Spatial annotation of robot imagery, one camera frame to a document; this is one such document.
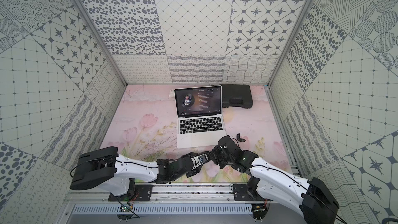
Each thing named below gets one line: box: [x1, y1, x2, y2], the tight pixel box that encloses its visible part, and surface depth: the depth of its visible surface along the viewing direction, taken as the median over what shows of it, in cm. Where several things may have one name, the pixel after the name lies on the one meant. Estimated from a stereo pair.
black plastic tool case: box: [219, 84, 254, 109], surface depth 107 cm
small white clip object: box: [168, 89, 175, 98], surface depth 115 cm
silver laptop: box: [174, 85, 227, 149], surface depth 100 cm
